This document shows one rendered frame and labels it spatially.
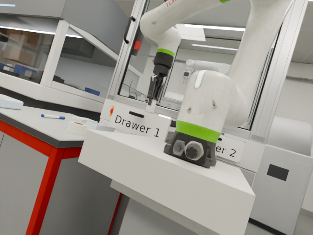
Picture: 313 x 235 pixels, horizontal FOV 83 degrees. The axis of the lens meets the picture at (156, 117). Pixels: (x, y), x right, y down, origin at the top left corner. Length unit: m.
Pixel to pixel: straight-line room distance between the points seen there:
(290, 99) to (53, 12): 4.12
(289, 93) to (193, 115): 4.05
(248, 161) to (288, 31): 0.69
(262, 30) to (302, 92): 3.85
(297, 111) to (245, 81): 3.81
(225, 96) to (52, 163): 0.57
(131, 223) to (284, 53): 1.02
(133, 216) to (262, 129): 0.76
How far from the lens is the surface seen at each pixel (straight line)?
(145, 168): 0.38
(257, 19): 0.75
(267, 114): 1.05
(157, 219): 0.49
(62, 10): 1.49
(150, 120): 0.77
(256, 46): 0.71
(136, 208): 0.50
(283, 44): 1.16
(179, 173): 0.35
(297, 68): 4.64
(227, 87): 0.50
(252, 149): 1.03
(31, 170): 0.78
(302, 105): 4.48
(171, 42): 0.91
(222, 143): 1.00
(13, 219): 0.88
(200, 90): 0.48
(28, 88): 1.50
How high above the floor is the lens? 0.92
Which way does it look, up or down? level
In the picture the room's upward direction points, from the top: 17 degrees clockwise
